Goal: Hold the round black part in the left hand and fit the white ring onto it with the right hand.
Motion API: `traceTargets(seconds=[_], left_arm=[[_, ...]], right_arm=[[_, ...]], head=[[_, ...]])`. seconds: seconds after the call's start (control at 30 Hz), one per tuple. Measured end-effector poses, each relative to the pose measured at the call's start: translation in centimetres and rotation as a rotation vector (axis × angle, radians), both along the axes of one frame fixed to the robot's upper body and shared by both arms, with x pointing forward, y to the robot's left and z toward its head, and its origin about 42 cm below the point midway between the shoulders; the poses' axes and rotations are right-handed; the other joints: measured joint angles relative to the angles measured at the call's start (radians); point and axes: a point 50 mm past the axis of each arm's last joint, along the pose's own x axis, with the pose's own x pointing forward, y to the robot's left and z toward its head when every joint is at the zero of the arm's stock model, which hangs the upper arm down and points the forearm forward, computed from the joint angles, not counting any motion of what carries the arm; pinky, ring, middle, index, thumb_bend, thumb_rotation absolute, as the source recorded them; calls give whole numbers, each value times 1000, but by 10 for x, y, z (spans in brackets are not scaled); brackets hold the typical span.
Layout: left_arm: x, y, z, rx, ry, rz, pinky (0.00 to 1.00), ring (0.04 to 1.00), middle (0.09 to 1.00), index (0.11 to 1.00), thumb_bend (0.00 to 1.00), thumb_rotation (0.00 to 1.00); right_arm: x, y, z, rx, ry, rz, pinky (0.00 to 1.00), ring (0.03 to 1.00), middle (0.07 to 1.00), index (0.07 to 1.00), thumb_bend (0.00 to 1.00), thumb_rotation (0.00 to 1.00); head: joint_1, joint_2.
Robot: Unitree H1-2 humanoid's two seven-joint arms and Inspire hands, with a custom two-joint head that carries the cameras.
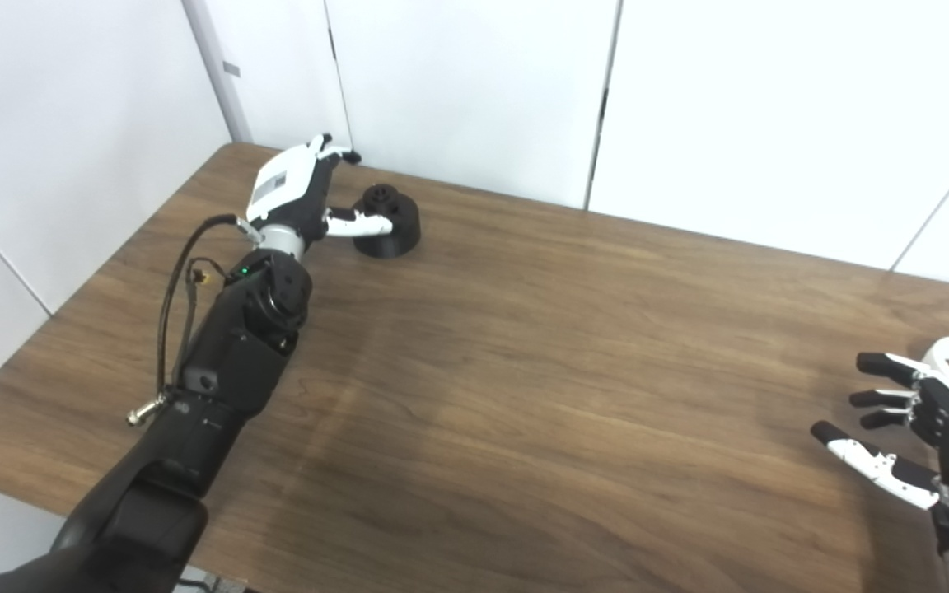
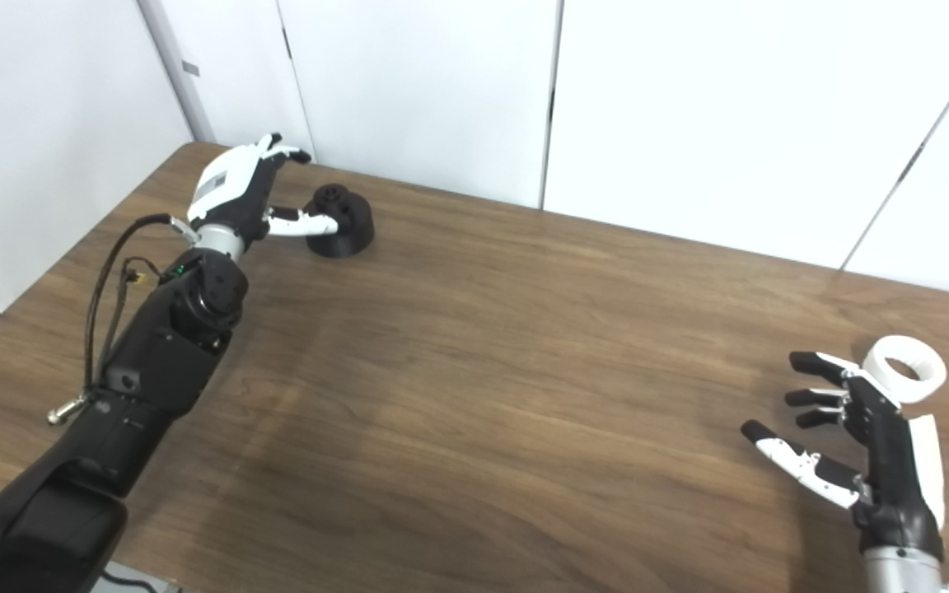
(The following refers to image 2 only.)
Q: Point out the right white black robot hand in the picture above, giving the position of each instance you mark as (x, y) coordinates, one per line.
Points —
(895, 478)

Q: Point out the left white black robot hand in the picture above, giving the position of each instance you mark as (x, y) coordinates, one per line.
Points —
(231, 185)

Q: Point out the round black stepped part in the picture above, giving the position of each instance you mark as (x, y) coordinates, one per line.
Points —
(351, 231)

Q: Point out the small gray wall tag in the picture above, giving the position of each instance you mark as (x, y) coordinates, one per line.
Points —
(190, 68)

